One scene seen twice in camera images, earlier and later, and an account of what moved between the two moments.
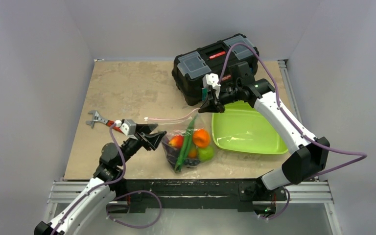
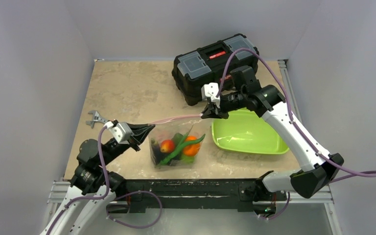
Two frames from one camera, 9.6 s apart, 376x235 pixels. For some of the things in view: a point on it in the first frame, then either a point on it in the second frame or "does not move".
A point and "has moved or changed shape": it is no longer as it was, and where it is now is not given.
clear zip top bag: (188, 142) has moved or changed shape
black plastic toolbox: (189, 69) does not move
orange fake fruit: (201, 137) → (191, 150)
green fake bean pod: (186, 146) → (176, 151)
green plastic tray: (241, 129) does not move
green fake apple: (205, 153) → (188, 160)
